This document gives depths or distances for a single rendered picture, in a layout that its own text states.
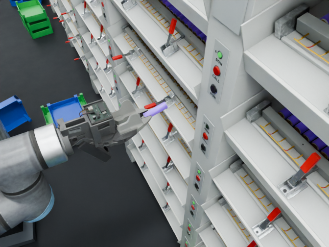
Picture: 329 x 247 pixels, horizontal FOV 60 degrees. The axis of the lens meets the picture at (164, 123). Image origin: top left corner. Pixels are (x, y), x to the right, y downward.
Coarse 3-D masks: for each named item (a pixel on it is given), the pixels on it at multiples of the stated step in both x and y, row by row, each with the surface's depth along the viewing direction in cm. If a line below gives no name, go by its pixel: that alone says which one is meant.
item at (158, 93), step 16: (112, 32) 110; (128, 48) 106; (144, 64) 99; (160, 64) 97; (144, 80) 95; (160, 80) 93; (160, 96) 90; (176, 112) 85; (176, 128) 82; (192, 128) 80; (192, 144) 74
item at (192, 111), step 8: (128, 32) 107; (136, 40) 103; (144, 48) 100; (152, 56) 96; (152, 64) 94; (160, 72) 92; (168, 80) 89; (176, 88) 86; (176, 96) 86; (184, 96) 84; (184, 104) 82; (192, 112) 80
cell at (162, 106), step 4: (160, 104) 71; (164, 104) 71; (152, 108) 71; (156, 108) 71; (160, 108) 71; (164, 108) 71; (148, 112) 71; (152, 112) 71; (156, 112) 71; (144, 116) 70; (152, 116) 71
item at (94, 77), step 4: (92, 76) 206; (96, 76) 208; (96, 80) 208; (96, 84) 206; (100, 84) 205; (100, 88) 203; (100, 92) 198; (104, 92) 199; (104, 96) 198; (104, 100) 195; (108, 100) 194; (108, 104) 192; (112, 104) 191; (112, 108) 190
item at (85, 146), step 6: (84, 144) 65; (90, 144) 66; (84, 150) 66; (90, 150) 67; (96, 150) 68; (102, 150) 71; (108, 150) 73; (96, 156) 70; (102, 156) 71; (108, 156) 72
